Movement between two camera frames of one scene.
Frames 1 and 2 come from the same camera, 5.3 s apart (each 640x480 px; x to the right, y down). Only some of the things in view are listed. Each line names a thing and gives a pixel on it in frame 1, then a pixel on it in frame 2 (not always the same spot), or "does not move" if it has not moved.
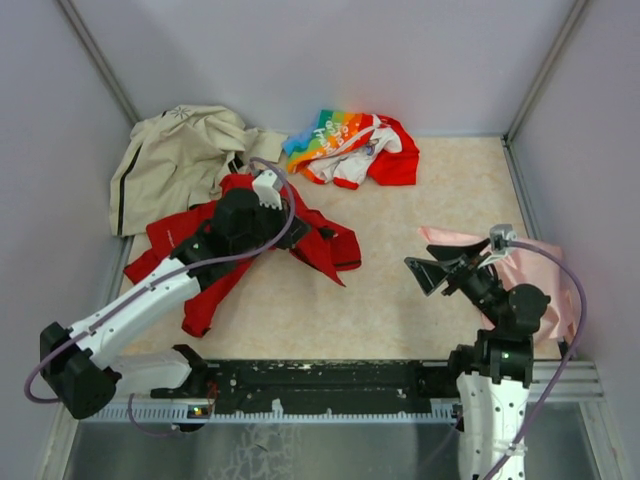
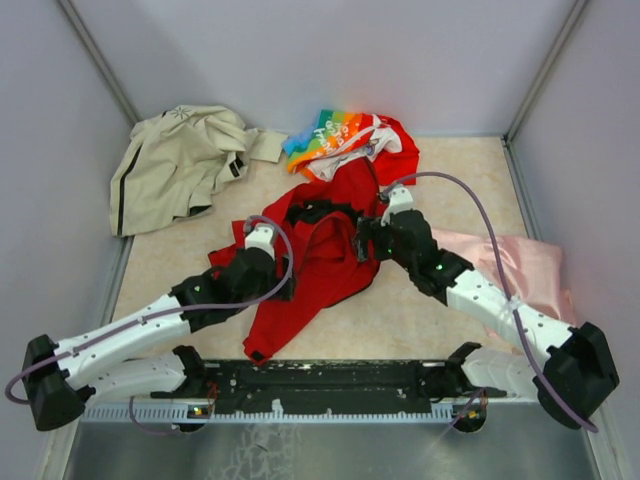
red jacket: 325,244 -> 320,221
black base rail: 318,382 does not move
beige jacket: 179,157 does not move
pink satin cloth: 530,266 does not move
